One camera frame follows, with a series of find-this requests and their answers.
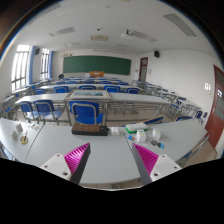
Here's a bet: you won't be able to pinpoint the small white box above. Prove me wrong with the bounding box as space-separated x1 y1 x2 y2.
151 128 162 141
135 129 147 143

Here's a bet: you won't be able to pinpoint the narrow window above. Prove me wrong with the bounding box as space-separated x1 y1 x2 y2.
39 48 51 80

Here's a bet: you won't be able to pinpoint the ceiling air conditioner vent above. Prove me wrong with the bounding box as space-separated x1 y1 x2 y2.
89 34 110 42

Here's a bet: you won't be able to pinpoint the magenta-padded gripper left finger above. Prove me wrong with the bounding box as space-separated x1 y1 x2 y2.
39 142 92 185

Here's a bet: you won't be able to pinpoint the group of blue chairs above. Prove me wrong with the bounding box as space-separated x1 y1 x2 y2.
3 75 209 121

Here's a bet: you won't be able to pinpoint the group of ceiling lights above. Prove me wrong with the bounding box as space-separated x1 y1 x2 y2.
48 12 198 44

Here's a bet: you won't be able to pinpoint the orange wooden lectern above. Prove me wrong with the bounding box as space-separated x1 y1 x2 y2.
88 70 106 78

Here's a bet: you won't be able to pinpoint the blue chair with wooden edge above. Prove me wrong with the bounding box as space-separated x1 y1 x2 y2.
143 115 165 126
175 115 194 122

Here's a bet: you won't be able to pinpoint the red-brown door with windows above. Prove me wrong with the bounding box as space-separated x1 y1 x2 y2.
204 64 224 149

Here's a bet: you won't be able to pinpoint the group of grey classroom desks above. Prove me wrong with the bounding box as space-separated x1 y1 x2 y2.
0 77 203 126

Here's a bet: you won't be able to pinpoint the green chalkboard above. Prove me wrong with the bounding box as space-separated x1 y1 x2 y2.
62 55 132 76

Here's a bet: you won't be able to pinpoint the framed picture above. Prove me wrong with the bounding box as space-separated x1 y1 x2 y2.
64 89 112 101

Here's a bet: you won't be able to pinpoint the brown power strip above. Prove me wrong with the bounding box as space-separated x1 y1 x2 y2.
71 123 110 136

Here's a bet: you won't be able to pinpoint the blue chair with metal frame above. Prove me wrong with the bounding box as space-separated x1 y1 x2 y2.
33 99 64 126
68 100 105 126
176 133 210 166
18 100 36 123

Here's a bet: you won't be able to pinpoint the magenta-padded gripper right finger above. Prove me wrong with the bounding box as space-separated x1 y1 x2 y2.
130 142 183 187

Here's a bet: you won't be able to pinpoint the white ceiling projector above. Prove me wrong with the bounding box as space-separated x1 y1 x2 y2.
120 30 135 40

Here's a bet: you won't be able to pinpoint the large window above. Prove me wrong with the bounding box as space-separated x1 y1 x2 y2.
10 44 32 92

